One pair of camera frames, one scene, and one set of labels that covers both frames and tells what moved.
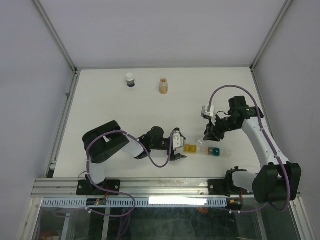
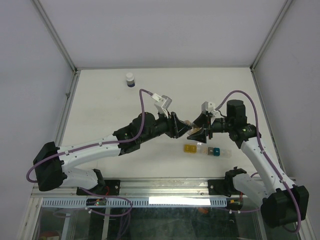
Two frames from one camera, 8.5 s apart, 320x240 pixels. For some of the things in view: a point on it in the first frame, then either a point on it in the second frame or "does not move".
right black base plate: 225,187 does not move
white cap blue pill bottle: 130,80 does not move
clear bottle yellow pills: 163,86 → 194,128
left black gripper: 176,156 → 176,127
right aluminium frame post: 271,33 does not move
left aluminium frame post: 55,35 does not move
